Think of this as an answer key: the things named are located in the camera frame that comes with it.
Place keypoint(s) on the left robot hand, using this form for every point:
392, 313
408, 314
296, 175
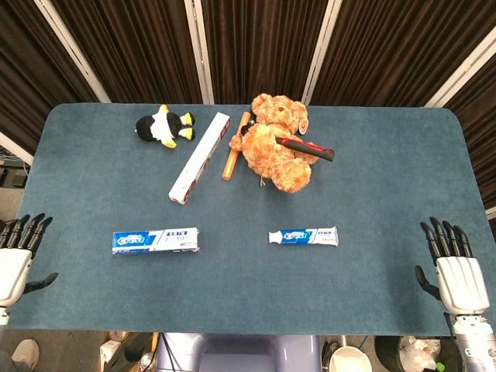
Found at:
13, 271

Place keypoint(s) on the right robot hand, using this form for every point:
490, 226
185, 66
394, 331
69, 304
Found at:
461, 283

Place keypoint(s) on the blue white toothpaste box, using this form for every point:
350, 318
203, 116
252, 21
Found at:
155, 240

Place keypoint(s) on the blue white toothpaste tube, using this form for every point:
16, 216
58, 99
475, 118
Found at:
302, 236

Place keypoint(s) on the small cardboard box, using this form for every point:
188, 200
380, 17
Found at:
108, 354

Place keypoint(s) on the long white box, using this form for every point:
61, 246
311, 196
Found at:
201, 155

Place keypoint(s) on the black floor equipment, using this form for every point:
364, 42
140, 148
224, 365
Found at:
11, 174

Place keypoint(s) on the black trash bin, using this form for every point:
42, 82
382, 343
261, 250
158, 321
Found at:
387, 356

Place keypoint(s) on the white bowl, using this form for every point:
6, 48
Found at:
348, 360

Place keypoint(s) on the dark brown pleated curtain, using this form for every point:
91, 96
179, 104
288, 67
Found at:
31, 77
135, 50
259, 46
480, 128
387, 50

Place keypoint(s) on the black white penguin plush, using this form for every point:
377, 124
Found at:
162, 126

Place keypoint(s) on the blue felt table cover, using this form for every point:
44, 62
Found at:
248, 279

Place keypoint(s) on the brown teddy bear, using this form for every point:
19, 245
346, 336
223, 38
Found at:
275, 162

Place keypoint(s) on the round teddy hang tag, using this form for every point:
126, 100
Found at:
302, 126

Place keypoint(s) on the lavender robot torso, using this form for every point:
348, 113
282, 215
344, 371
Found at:
240, 354

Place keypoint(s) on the wooden rolling pin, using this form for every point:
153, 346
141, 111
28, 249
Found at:
230, 164

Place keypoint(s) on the white partition frame post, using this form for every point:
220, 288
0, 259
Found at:
15, 147
73, 50
491, 213
461, 69
199, 50
319, 50

